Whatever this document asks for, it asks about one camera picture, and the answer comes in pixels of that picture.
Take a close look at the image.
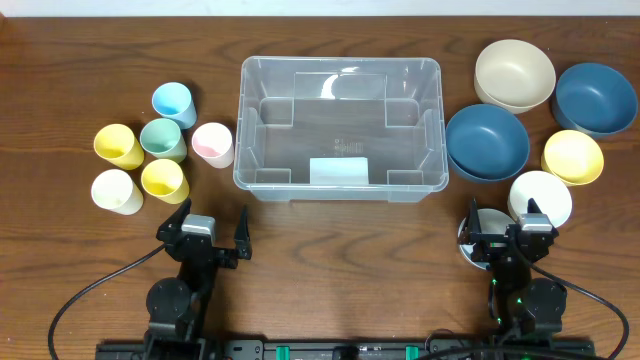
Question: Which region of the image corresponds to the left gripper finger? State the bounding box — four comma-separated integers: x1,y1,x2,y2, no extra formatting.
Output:
234,206,252,260
156,198,192,241

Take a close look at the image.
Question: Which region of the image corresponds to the light grey small bowl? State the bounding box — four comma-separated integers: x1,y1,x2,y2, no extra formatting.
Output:
458,208,514,271

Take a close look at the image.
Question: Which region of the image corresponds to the white small bowl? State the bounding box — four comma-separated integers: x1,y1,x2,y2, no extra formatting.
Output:
507,171,573,228

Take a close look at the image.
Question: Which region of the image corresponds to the yellow small bowl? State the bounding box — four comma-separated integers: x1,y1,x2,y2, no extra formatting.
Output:
541,130,604,187

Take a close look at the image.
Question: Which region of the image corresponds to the dark blue bowl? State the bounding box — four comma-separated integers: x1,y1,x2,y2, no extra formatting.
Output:
445,104,530,183
551,63,639,138

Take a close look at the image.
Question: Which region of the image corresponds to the beige large bowl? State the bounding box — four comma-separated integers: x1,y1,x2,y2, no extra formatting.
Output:
474,39,556,114

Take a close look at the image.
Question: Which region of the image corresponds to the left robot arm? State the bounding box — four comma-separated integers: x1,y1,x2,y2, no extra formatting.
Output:
142,199,252,360

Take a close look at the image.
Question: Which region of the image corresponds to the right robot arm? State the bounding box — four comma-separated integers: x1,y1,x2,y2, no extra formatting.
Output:
458,199,567,341

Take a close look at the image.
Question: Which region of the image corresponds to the clear plastic storage container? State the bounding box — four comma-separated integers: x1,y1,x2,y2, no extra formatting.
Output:
233,56,449,203

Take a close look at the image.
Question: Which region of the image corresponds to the yellow cup near front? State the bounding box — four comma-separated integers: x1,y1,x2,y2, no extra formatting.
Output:
141,159,190,204

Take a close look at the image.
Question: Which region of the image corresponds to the yellow cup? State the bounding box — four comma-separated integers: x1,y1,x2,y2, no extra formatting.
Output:
141,159,190,204
93,124,144,170

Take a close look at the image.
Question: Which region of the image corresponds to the cream white cup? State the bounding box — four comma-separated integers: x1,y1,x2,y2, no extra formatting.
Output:
91,169,144,215

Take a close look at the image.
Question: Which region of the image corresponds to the green cup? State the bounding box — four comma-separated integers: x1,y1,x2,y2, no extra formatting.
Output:
139,118,187,163

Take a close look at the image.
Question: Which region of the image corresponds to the pink cup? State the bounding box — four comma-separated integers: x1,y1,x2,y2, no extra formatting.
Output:
191,122,234,169

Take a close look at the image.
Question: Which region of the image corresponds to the yellow cup far left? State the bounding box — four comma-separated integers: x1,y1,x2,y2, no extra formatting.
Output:
93,124,144,170

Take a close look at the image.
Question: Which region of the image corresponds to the light blue cup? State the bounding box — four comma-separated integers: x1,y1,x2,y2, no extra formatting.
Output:
151,82,197,130

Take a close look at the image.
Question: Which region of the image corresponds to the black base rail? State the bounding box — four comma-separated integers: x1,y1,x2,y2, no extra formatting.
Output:
94,338,597,360

